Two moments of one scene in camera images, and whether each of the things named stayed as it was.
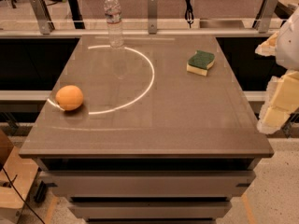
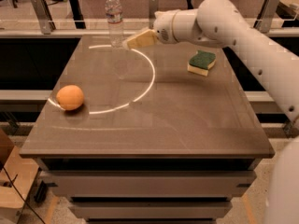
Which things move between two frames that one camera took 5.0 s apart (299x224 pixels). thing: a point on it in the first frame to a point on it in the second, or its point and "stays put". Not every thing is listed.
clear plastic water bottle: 113,16 stays put
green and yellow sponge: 200,63 stays put
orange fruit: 69,97 stays put
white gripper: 289,49 to 163,26
